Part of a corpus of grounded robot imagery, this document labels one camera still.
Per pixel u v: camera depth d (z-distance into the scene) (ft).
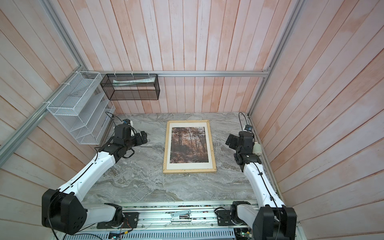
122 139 2.04
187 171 2.90
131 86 3.45
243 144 2.01
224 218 2.40
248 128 2.29
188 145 3.32
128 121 2.41
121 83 2.94
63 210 1.29
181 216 2.41
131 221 2.41
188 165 3.10
